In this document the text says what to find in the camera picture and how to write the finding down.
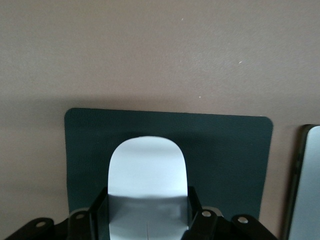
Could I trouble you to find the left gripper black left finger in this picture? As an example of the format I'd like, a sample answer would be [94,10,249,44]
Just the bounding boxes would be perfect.
[4,186,111,240]

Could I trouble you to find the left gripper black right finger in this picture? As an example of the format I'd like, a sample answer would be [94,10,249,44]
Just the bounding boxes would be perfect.
[183,186,276,240]

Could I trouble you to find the white computer mouse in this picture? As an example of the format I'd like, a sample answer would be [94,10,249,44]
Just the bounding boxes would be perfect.
[107,135,189,240]

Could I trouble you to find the black square mouse pad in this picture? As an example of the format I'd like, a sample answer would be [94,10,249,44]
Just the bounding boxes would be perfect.
[64,107,274,223]

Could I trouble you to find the silver closed laptop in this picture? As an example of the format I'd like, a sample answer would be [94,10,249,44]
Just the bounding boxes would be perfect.
[284,123,320,240]

